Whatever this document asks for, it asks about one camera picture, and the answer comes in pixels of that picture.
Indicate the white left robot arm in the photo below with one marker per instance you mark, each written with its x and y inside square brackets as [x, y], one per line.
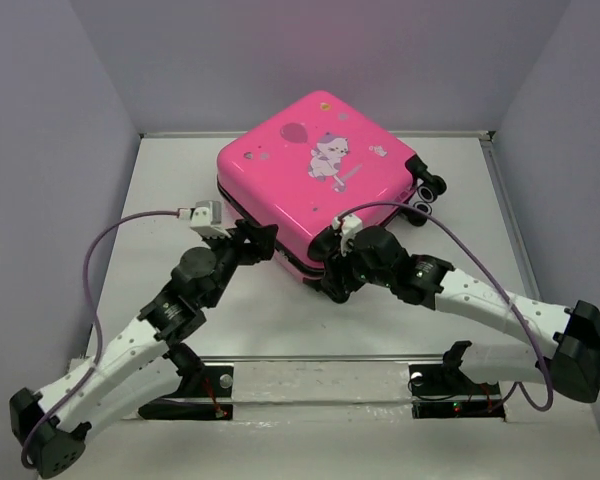
[54, 423]

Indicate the pink hard-shell suitcase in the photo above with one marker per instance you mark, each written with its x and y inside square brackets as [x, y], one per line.
[314, 160]

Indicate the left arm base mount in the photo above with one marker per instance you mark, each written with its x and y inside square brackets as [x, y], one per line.
[206, 399]

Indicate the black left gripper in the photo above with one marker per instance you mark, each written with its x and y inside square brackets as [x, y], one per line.
[260, 247]

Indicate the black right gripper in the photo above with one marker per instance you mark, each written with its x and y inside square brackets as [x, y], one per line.
[333, 267]

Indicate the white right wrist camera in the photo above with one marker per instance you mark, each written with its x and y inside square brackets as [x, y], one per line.
[346, 228]

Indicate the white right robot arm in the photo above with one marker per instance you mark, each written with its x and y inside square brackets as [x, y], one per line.
[557, 345]

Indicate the aluminium table rail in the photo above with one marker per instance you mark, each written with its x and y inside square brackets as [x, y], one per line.
[504, 254]

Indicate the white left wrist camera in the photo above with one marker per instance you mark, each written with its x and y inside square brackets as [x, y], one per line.
[205, 219]

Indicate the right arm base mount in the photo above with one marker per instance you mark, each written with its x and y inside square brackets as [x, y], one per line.
[443, 394]

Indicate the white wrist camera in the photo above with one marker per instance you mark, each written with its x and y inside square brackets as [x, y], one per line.
[346, 228]
[205, 219]

